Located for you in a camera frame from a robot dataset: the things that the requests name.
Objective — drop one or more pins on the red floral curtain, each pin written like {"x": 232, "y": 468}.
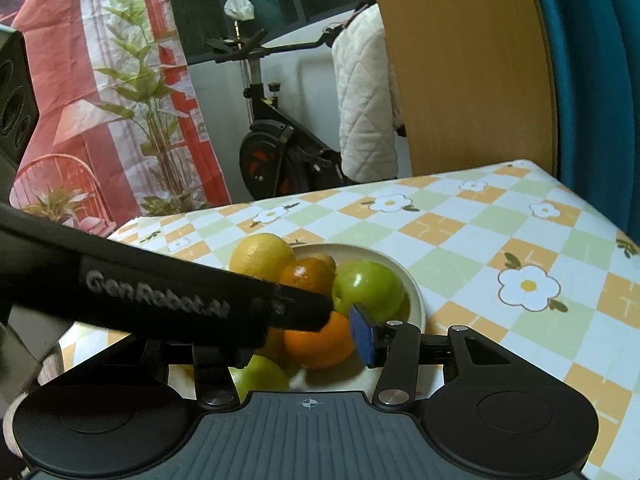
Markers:
{"x": 120, "y": 133}

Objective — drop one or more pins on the brown-green round fruit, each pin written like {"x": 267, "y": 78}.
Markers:
{"x": 326, "y": 259}

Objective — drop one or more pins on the teal blue curtain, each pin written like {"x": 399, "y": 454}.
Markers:
{"x": 594, "y": 51}

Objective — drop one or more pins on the brown wooden board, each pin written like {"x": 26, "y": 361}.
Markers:
{"x": 475, "y": 82}

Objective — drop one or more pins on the white quilted jacket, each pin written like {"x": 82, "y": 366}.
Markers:
{"x": 368, "y": 102}

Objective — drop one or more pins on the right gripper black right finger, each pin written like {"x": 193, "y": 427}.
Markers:
{"x": 398, "y": 348}

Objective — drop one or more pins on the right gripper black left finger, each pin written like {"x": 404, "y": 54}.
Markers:
{"x": 213, "y": 383}

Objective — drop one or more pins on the small green lime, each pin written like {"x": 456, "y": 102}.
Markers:
{"x": 260, "y": 374}

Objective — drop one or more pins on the orange tangerine front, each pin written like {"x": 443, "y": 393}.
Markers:
{"x": 328, "y": 347}

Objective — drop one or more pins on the large green apple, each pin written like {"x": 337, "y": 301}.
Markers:
{"x": 375, "y": 287}

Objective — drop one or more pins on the large yellow lemon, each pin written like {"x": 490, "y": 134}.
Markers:
{"x": 263, "y": 256}

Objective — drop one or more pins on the checkered floral tablecloth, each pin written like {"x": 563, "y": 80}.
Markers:
{"x": 505, "y": 249}

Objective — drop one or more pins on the black exercise bike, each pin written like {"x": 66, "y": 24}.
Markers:
{"x": 278, "y": 156}

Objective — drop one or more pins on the white ceramic plate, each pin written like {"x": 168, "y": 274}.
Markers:
{"x": 350, "y": 374}

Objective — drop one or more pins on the orange tangerine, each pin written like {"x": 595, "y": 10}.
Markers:
{"x": 310, "y": 274}
{"x": 328, "y": 347}

